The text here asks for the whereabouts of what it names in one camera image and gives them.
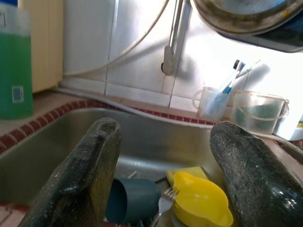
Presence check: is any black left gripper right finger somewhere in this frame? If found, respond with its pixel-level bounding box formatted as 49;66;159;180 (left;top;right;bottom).
210;121;303;227

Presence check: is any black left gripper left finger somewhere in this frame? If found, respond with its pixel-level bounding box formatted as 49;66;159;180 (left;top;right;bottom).
20;117;122;227

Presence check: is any yellow plastic cup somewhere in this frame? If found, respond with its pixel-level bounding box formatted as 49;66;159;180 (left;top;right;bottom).
172;171;234;227

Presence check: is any teal ceramic mug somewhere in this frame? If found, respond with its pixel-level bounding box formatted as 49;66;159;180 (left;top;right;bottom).
105;178;162;225

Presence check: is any yellow handled fork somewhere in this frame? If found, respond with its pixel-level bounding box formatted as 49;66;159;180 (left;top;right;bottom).
150;186;180;227

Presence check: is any clear plastic pail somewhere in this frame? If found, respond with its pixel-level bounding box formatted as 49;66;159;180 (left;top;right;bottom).
231;89;290;135

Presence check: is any clear toothbrush cup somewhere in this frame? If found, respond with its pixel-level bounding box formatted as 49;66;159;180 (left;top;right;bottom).
193;86;234;122

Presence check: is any green dish soap bottle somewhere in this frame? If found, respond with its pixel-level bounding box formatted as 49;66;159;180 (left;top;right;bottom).
0;3;34;120

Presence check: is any beige water purifier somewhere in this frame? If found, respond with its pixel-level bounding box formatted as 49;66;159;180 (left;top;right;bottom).
18;0;64;93

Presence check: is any hanging steel pan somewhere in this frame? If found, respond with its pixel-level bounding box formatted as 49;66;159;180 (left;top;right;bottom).
190;0;303;37

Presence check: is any white purifier hose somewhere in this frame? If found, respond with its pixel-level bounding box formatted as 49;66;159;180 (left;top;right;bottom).
62;0;171;76

